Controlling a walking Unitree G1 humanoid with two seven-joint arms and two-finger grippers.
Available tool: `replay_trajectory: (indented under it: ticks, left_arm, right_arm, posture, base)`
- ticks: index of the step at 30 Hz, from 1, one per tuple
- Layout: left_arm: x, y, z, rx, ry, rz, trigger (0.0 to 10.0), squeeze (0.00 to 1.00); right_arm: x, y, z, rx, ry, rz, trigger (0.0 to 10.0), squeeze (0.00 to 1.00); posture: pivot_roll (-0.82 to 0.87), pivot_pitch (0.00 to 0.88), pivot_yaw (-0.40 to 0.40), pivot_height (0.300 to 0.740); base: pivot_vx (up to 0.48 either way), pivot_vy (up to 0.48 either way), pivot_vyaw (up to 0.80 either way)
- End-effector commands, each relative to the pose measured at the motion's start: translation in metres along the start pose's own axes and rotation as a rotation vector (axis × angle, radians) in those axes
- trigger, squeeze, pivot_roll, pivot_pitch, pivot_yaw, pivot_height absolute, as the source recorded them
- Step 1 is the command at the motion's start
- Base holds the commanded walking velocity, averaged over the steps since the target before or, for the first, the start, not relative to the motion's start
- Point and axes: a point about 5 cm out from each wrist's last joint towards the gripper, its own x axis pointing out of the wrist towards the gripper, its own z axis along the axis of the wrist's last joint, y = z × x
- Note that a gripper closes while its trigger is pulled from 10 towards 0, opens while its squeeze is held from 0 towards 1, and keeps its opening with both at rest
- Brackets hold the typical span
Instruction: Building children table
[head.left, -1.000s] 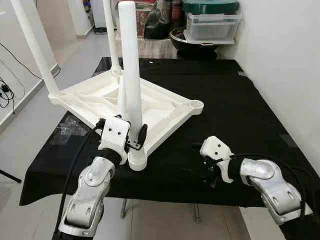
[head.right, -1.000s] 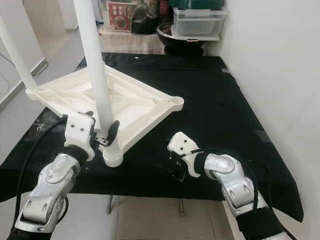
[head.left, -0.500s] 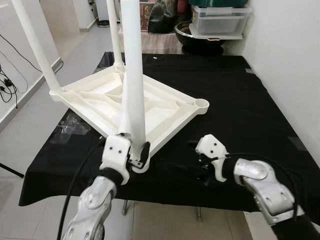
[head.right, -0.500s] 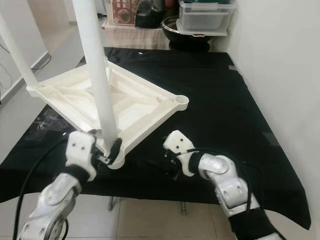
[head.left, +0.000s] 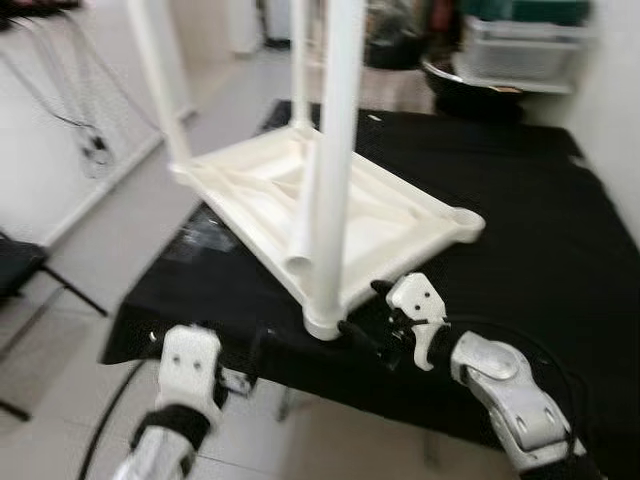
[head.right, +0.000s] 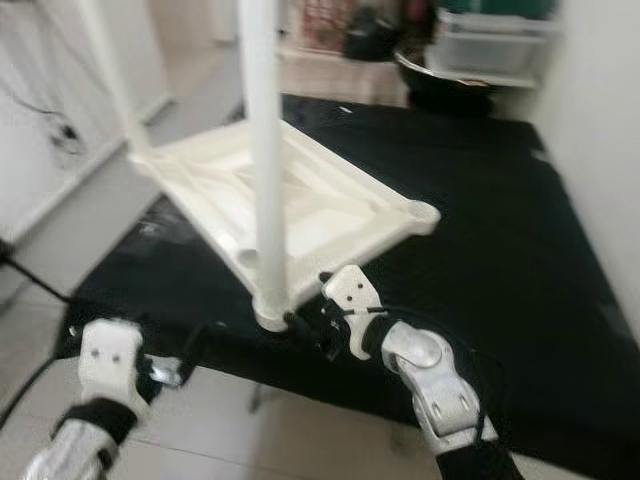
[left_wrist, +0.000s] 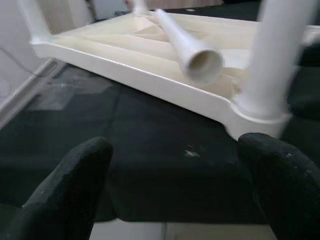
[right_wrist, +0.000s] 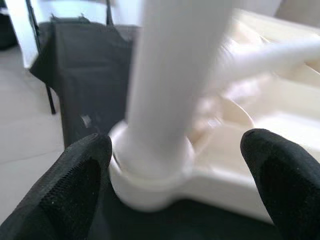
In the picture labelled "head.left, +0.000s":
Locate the white plastic table leg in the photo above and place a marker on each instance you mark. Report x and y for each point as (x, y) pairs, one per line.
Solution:
(298, 255)
(300, 60)
(335, 150)
(160, 70)

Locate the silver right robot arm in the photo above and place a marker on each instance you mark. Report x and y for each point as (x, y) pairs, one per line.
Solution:
(510, 400)

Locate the white plastic children table top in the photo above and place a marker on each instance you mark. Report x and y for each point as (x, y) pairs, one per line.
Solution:
(250, 190)

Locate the grey metal table leg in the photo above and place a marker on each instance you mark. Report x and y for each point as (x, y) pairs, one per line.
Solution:
(287, 403)

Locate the clear plastic wrap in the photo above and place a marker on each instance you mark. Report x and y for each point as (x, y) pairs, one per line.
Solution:
(205, 235)

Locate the black table cloth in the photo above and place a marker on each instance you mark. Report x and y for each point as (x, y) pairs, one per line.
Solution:
(540, 260)

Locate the translucent plastic storage container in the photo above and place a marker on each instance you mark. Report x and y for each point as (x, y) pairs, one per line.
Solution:
(520, 55)

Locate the dark green pot lid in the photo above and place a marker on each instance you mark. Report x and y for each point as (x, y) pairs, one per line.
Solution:
(530, 10)

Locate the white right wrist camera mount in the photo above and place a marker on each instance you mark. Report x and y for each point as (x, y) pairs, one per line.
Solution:
(412, 300)

